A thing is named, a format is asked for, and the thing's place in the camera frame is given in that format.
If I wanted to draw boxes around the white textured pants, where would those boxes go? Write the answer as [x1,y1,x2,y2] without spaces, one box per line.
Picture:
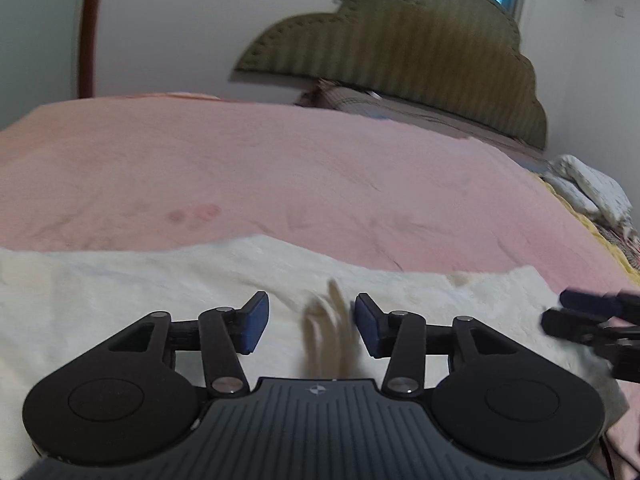
[1,235,628,479]

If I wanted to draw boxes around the white printed folded quilt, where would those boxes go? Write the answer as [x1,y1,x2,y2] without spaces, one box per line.
[542,155,639,248]

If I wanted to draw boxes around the pink bed blanket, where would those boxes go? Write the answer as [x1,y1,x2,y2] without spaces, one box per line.
[1,96,632,296]

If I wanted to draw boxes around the grey striped pillow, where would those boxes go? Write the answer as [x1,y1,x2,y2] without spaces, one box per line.
[295,80,546,167]

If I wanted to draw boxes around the olive padded headboard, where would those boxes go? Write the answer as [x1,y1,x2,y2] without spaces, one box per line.
[235,0,548,150]

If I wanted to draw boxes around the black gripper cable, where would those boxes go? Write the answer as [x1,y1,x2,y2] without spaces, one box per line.
[596,429,622,480]

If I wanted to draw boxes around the brown wooden door frame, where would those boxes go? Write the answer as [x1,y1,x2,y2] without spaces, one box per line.
[77,0,101,99]

